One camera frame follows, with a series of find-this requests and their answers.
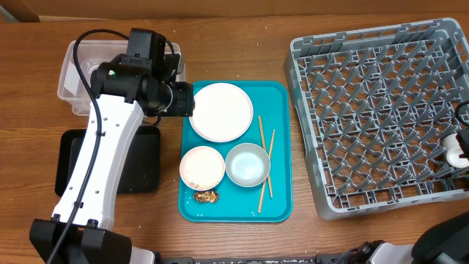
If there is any small white cup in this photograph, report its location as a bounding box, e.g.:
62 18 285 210
443 133 469 169

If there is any pink bowl with rice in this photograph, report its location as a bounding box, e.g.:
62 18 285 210
179 146 225 191

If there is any grey-green bowl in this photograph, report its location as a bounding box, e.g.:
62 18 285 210
225 143 270 188

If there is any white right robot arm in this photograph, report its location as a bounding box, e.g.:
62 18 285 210
329 101 468 264

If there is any grey dishwasher rack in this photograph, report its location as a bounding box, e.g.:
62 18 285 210
284 18 468 220

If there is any large white plate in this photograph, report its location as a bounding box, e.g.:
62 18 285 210
189 83 254 143

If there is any black tray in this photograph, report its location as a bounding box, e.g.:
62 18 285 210
55 126 160 197

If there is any clear plastic bin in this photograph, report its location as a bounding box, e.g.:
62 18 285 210
56 40 187 117

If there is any teal plastic tray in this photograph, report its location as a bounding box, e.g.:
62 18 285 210
178 81 293 223

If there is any brown food scrap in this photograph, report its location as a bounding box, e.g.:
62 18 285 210
193 191 220 204

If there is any black rail at table edge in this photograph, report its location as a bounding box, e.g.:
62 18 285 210
126 245 352 264

